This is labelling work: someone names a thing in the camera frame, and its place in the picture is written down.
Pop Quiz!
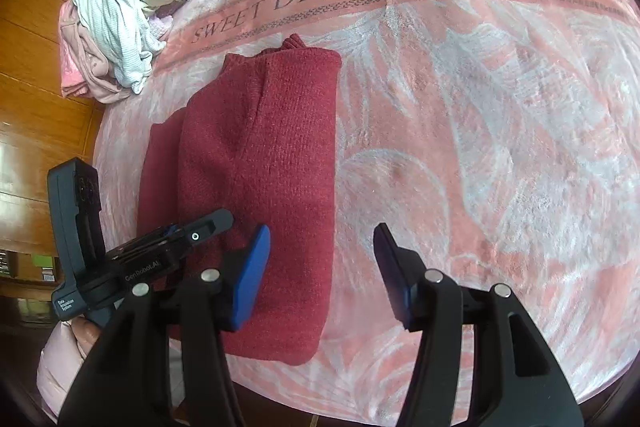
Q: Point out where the dark red knit sweater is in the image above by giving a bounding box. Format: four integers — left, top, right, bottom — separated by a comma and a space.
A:
137, 36, 342, 365

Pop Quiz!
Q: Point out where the person left hand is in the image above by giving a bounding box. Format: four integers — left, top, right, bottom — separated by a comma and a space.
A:
70, 317, 102, 359

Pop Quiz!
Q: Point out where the pink floral bed blanket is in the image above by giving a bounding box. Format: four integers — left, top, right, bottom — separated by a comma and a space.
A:
94, 0, 639, 425

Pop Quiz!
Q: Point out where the pink jacket left forearm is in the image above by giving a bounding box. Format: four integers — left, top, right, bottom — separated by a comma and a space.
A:
36, 321, 87, 423

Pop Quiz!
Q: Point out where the pink garment pile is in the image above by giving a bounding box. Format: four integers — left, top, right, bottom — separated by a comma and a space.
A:
58, 0, 132, 105

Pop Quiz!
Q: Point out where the wooden wardrobe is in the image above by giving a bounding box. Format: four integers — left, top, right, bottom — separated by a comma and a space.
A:
1, 0, 103, 256

